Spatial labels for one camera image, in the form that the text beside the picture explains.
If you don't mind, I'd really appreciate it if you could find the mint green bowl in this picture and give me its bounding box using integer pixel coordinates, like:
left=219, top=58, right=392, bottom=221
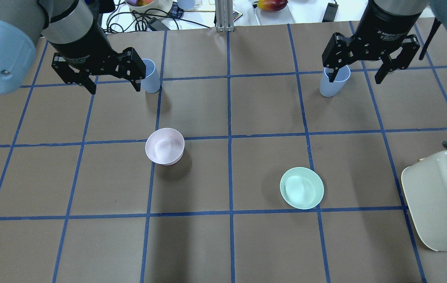
left=280, top=167, right=325, bottom=210

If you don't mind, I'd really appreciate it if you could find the red yellow mango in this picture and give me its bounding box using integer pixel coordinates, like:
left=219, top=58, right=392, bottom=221
left=256, top=0, right=288, bottom=11

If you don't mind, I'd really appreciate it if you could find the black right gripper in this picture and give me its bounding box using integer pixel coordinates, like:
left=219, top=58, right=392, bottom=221
left=322, top=8, right=421, bottom=85

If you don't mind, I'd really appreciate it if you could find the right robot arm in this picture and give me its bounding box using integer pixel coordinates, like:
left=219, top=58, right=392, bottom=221
left=322, top=0, right=447, bottom=84

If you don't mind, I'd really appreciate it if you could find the white bowl with fruit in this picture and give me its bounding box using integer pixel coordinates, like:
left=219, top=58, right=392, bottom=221
left=125, top=0, right=173, bottom=16

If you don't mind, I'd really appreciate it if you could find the black cables bundle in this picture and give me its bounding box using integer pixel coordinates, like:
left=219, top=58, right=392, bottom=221
left=101, top=0, right=212, bottom=33

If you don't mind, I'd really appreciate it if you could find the remote control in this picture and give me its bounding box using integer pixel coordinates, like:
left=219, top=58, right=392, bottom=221
left=232, top=9, right=243, bottom=22

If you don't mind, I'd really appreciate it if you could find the aluminium frame post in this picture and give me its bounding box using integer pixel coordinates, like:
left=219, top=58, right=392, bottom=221
left=215, top=0, right=235, bottom=32

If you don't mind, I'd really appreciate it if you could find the black power adapter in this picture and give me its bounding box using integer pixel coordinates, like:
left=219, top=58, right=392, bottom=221
left=322, top=2, right=339, bottom=22

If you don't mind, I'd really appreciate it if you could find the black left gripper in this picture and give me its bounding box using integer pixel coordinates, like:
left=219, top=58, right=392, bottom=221
left=52, top=26, right=146, bottom=95

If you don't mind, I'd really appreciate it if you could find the cream toaster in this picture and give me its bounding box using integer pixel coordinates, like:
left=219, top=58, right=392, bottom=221
left=401, top=140, right=447, bottom=252

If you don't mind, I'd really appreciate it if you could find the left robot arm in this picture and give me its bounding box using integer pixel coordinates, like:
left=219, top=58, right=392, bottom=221
left=0, top=0, right=147, bottom=95

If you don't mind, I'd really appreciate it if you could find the light blue cup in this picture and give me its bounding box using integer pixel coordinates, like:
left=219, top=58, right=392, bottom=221
left=319, top=66, right=351, bottom=98
left=141, top=59, right=160, bottom=94

